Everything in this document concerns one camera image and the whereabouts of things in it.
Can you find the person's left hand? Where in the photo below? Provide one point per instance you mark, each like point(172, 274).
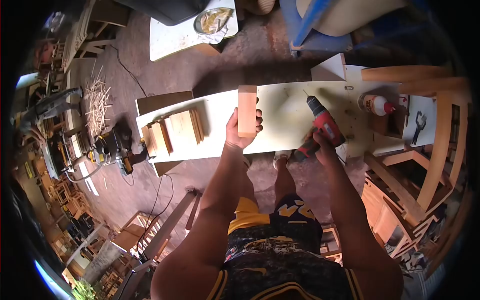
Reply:
point(237, 137)

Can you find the person's right hand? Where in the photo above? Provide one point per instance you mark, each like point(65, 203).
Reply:
point(325, 150)

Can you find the person's left thumb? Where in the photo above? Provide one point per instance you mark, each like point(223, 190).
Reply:
point(233, 119)

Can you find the person's left fingers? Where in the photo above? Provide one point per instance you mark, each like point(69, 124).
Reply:
point(259, 117)

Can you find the person's right fingers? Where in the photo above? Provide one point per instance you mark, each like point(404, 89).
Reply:
point(311, 135)

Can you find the long wooden block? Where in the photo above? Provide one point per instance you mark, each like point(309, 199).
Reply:
point(247, 110)

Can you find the white work table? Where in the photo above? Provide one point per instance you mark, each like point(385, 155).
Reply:
point(288, 116)

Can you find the person's legs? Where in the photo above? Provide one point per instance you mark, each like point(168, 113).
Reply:
point(284, 183)

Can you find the stack of wooden boards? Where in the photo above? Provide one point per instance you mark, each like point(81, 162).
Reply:
point(176, 131)

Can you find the white wedge-shaped block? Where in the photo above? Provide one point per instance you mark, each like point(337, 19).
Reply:
point(330, 69)

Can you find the white glue bottle red cap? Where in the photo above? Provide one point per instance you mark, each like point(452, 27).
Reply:
point(373, 104)

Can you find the small brown wooden box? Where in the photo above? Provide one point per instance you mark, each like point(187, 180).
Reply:
point(392, 123)

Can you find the metal plate with scraps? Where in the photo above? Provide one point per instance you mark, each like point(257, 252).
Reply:
point(213, 20)

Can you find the white side table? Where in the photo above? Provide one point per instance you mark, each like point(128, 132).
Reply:
point(176, 35)

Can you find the black clamp tool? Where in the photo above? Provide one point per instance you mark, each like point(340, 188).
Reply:
point(419, 125)

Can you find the blue machine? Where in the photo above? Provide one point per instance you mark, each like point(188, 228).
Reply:
point(318, 26)

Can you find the stack of wooden furniture parts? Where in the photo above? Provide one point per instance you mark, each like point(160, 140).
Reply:
point(397, 221)

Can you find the yellow black power tool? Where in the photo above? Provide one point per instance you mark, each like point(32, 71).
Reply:
point(112, 148)

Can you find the person's body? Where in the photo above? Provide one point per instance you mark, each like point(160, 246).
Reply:
point(285, 270)

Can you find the pile of thin wood sticks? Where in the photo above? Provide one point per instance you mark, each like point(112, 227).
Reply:
point(96, 105)

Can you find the grey miter saw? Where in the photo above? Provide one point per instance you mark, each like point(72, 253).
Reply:
point(48, 107)

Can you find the curved wooden chair frame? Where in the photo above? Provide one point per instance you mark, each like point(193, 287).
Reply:
point(438, 142)

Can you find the wooden slatted frame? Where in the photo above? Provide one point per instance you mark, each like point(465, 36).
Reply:
point(138, 234)

